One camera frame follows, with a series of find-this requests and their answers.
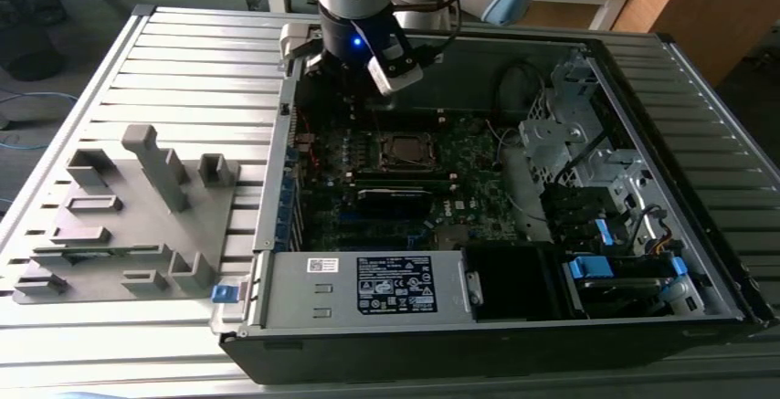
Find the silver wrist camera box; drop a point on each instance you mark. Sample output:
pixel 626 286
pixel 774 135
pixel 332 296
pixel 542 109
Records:
pixel 395 75

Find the RAM slot with black latch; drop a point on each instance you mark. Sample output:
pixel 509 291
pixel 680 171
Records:
pixel 402 170
pixel 402 180

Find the green RAM stick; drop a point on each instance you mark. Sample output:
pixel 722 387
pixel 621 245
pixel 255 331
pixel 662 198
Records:
pixel 115 251

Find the black graphics card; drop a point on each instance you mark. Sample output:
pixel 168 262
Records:
pixel 390 207

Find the metal drive cage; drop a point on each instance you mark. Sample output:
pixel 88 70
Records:
pixel 547 139

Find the RAM slot with white latch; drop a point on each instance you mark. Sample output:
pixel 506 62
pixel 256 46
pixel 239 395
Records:
pixel 451 175
pixel 451 185

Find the CPU socket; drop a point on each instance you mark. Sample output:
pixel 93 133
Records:
pixel 382 166

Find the gray part rack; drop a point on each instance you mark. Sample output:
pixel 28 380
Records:
pixel 152 230

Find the silver CPU chip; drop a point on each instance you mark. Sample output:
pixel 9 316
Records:
pixel 407 150

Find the silver power supply unit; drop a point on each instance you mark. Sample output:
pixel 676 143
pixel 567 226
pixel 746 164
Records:
pixel 292 289

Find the green motherboard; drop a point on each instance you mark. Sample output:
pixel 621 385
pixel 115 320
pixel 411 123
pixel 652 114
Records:
pixel 481 198

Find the wooden cabinet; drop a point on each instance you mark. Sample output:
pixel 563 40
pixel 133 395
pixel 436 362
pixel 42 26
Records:
pixel 718 15

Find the black open PC case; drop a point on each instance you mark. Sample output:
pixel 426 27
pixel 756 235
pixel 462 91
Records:
pixel 426 358

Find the silver hard disk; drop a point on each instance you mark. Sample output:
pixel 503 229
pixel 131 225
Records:
pixel 615 286

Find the blue case latch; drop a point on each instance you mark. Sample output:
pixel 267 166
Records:
pixel 221 294

